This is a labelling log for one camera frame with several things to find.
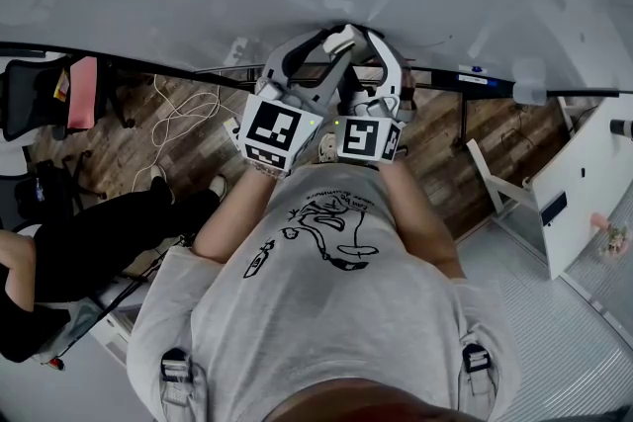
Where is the black phone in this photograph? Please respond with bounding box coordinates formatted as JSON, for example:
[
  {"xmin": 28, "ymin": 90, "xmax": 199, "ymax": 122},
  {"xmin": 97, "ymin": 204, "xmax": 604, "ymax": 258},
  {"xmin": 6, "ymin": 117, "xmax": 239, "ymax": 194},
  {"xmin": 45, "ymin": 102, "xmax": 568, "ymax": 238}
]
[{"xmin": 539, "ymin": 191, "xmax": 569, "ymax": 227}]

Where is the person's right forearm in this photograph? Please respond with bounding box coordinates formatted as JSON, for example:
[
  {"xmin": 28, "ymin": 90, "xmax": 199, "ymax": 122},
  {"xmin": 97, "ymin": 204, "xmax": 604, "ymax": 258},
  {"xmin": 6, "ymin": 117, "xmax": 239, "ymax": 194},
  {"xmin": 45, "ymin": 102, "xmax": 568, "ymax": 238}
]
[{"xmin": 378, "ymin": 160, "xmax": 466, "ymax": 281}]

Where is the person's left forearm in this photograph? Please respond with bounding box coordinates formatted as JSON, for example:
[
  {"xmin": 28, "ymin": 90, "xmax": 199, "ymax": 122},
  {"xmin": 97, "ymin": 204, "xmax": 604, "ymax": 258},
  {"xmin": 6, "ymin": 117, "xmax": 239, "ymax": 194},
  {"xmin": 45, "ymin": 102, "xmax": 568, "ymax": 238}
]
[{"xmin": 190, "ymin": 165, "xmax": 278, "ymax": 266}]

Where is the person's face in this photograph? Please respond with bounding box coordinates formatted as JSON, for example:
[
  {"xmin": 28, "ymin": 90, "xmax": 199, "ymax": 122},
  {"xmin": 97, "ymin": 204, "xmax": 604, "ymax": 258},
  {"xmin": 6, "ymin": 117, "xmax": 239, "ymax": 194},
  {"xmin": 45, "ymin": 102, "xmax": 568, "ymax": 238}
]
[{"xmin": 266, "ymin": 378, "xmax": 461, "ymax": 422}]

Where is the black office chair pink seat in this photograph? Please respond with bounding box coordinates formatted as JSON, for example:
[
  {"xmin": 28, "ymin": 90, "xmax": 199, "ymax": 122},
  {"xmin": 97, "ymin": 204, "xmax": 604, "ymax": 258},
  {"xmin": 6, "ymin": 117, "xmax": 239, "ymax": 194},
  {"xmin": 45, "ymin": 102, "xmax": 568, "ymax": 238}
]
[{"xmin": 0, "ymin": 55, "xmax": 135, "ymax": 144}]

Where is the white eraser block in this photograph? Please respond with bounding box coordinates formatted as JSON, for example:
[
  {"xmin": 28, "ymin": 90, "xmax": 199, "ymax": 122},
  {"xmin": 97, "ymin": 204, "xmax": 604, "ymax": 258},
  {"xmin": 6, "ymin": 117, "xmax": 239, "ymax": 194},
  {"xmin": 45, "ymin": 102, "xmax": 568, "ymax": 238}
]
[{"xmin": 320, "ymin": 24, "xmax": 370, "ymax": 59}]

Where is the long white cable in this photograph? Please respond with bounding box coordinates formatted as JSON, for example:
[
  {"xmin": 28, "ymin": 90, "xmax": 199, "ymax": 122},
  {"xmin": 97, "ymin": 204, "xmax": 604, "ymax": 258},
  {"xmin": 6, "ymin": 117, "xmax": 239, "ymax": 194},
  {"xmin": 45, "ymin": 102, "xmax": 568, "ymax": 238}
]
[{"xmin": 133, "ymin": 73, "xmax": 224, "ymax": 192}]

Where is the person's right hand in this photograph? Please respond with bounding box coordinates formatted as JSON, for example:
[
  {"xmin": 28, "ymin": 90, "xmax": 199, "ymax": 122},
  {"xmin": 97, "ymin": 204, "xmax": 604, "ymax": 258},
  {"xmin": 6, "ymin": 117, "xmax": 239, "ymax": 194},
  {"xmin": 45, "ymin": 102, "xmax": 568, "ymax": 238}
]
[{"xmin": 399, "ymin": 68, "xmax": 416, "ymax": 125}]

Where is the grey harness strap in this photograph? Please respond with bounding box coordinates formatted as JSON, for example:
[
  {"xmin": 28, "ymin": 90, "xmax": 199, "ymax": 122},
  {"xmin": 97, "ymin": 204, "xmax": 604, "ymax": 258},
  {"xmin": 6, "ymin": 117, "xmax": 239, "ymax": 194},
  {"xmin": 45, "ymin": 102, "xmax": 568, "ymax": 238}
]
[
  {"xmin": 158, "ymin": 348, "xmax": 194, "ymax": 406},
  {"xmin": 459, "ymin": 343, "xmax": 495, "ymax": 396}
]

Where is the pink flower bunch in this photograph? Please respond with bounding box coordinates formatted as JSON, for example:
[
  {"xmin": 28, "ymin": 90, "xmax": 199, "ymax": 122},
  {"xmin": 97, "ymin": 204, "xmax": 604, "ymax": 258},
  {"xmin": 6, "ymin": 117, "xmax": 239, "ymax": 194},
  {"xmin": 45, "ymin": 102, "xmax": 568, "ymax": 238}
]
[{"xmin": 590, "ymin": 211, "xmax": 630, "ymax": 258}]

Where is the person's left shoe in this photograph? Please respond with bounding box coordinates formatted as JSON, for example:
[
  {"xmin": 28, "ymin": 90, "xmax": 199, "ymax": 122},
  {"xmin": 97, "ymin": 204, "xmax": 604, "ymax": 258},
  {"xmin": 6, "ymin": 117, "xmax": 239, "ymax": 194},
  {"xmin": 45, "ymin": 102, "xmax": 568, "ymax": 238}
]
[{"xmin": 318, "ymin": 132, "xmax": 340, "ymax": 164}]

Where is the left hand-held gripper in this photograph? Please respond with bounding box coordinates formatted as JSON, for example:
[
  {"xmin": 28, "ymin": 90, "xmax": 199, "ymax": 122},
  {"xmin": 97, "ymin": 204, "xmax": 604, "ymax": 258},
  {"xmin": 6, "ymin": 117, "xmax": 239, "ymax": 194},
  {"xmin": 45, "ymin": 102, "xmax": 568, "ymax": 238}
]
[{"xmin": 236, "ymin": 28, "xmax": 356, "ymax": 176}]

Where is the person's grey printed t-shirt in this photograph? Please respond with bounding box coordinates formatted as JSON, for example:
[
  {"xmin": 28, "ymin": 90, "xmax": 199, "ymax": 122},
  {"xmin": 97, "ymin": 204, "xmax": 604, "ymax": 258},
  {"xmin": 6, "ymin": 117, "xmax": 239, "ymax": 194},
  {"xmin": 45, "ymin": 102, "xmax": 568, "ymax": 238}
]
[{"xmin": 126, "ymin": 162, "xmax": 523, "ymax": 422}]

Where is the white power strip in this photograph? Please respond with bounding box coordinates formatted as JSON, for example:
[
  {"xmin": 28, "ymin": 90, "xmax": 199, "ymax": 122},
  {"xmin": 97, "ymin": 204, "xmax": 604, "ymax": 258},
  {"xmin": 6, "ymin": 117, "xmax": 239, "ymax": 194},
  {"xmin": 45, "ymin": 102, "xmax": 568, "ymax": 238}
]
[{"xmin": 223, "ymin": 116, "xmax": 244, "ymax": 142}]

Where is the black backpack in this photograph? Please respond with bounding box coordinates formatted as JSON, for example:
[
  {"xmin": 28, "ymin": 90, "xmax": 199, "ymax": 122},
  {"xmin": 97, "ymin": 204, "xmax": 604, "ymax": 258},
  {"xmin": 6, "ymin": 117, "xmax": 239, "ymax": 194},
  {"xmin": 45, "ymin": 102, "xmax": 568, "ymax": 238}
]
[{"xmin": 14, "ymin": 157, "xmax": 80, "ymax": 223}]

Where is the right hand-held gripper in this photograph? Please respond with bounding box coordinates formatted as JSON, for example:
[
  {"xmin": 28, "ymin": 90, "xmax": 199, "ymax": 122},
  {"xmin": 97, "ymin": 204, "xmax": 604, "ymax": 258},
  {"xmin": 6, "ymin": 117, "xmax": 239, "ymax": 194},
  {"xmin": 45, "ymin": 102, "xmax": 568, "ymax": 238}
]
[{"xmin": 334, "ymin": 29, "xmax": 407, "ymax": 164}]

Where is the translucent plastic cup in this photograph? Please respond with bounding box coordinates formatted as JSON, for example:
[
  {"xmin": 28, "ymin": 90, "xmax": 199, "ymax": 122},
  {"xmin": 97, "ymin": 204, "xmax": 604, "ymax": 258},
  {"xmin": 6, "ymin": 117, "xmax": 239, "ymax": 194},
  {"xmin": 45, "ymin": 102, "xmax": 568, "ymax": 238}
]
[{"xmin": 511, "ymin": 57, "xmax": 549, "ymax": 105}]

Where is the white desk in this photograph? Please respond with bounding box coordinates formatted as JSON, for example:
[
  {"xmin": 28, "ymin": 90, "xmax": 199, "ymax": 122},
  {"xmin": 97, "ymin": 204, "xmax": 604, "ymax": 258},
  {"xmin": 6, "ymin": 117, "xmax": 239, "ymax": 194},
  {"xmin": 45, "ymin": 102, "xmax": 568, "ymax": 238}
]
[{"xmin": 467, "ymin": 96, "xmax": 633, "ymax": 281}]

